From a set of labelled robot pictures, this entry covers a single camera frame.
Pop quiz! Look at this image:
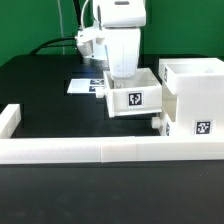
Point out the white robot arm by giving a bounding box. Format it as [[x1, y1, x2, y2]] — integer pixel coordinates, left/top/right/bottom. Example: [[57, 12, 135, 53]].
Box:
[[76, 0, 146, 80]]

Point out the white marker tag sheet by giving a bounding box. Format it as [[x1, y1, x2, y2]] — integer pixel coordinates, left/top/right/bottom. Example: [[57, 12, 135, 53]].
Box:
[[67, 78, 104, 94]]

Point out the white front drawer tray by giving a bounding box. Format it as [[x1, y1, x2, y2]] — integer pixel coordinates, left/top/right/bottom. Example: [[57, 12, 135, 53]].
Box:
[[151, 112, 171, 136]]

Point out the thin grey cable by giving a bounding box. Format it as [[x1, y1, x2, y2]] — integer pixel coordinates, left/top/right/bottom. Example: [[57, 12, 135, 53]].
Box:
[[57, 0, 66, 56]]

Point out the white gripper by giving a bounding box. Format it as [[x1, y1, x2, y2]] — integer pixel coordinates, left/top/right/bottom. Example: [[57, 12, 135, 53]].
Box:
[[105, 28, 141, 80]]

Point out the white drawer cabinet box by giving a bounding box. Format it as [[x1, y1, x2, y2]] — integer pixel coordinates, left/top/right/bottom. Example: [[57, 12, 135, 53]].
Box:
[[159, 58, 224, 137]]

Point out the white U-shaped fence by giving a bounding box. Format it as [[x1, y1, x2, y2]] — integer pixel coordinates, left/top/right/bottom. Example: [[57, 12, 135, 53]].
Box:
[[0, 104, 224, 164]]

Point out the black cable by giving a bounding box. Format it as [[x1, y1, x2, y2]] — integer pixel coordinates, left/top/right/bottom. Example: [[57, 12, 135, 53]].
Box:
[[29, 0, 84, 56]]

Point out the white drawer tray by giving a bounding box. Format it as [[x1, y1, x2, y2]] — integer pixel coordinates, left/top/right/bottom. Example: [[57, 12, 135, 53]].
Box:
[[151, 112, 171, 136], [96, 68, 162, 118]]

